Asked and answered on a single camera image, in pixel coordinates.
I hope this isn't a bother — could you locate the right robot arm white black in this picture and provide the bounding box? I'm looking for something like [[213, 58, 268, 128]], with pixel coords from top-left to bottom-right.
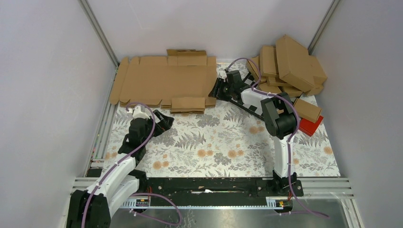
[[209, 70, 304, 197]]

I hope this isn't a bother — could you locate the floral patterned table mat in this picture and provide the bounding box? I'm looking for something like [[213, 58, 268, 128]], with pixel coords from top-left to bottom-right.
[[103, 101, 341, 177]]

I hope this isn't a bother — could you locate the large folded cardboard box top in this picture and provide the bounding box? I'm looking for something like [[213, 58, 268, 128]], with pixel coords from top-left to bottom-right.
[[276, 35, 315, 92]]

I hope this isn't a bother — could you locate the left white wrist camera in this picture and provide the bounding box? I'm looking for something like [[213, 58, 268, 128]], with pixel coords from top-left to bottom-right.
[[127, 105, 150, 120]]

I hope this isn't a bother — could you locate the black white checkerboard panel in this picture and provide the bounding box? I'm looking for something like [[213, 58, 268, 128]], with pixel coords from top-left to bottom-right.
[[229, 73, 267, 120]]

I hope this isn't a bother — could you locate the aluminium frame rail front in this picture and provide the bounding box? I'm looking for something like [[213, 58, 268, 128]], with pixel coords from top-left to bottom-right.
[[70, 177, 355, 211]]

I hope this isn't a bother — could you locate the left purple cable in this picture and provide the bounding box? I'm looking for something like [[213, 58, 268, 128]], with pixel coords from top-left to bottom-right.
[[81, 102, 184, 228]]

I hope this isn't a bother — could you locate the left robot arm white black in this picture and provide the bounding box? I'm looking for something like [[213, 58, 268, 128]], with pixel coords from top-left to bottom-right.
[[65, 106, 174, 228]]

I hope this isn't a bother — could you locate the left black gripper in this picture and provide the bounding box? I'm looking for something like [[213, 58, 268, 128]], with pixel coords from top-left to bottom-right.
[[142, 110, 173, 145]]

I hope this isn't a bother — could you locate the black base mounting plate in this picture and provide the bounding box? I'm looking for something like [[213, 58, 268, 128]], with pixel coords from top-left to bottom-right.
[[138, 177, 304, 208]]

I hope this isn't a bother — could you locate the stack of flat cardboard blanks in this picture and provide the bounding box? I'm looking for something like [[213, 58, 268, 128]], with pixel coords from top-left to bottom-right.
[[109, 49, 216, 113]]

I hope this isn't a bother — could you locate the folded cardboard box beside red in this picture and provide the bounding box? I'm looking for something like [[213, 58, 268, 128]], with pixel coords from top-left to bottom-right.
[[294, 98, 322, 123]]

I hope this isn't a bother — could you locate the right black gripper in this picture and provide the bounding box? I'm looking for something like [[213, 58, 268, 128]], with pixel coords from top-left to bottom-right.
[[208, 78, 234, 102]]

